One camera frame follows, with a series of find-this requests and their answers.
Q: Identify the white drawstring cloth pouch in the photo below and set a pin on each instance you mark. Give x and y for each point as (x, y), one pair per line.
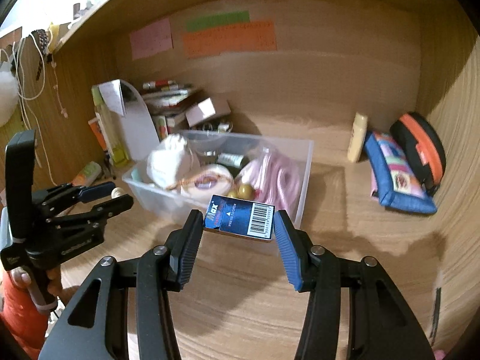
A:
(171, 161)

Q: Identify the white lidded cup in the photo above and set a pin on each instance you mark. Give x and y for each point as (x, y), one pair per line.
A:
(208, 180)

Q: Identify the blue patchwork pouch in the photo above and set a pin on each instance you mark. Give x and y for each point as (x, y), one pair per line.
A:
(393, 183)

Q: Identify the cream small bottle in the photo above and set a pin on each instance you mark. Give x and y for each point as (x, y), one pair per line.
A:
(356, 144)

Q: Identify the orange green lotion tube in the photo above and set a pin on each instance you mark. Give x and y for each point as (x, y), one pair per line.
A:
(90, 172)

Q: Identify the green sticky note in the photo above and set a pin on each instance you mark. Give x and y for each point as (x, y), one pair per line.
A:
(217, 20)

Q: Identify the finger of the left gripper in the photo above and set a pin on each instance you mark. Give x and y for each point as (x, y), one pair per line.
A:
(112, 207)
(95, 192)

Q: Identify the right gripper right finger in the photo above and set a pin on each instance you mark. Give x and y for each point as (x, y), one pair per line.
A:
(381, 323)

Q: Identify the gold bells ornament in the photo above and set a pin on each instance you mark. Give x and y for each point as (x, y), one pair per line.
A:
(242, 191)

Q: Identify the black orange round case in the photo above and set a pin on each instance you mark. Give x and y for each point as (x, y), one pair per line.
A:
(423, 149)

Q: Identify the small pink white box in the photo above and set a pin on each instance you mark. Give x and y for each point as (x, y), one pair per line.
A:
(208, 109)

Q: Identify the small seashell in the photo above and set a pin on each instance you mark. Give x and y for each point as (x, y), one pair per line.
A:
(117, 192)

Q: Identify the blue staples box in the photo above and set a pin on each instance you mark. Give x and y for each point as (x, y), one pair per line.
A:
(240, 217)

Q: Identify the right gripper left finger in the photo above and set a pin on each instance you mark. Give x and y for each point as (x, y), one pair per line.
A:
(94, 324)

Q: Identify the dark green small bottle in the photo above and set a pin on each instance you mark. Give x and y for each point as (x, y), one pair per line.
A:
(235, 161)

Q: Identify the clear plastic storage bin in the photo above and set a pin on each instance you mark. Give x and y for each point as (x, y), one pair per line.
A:
(278, 170)

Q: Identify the pink sticky note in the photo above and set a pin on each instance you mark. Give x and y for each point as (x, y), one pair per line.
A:
(151, 39)

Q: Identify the orange sticky note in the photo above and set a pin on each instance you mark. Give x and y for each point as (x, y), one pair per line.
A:
(240, 37)

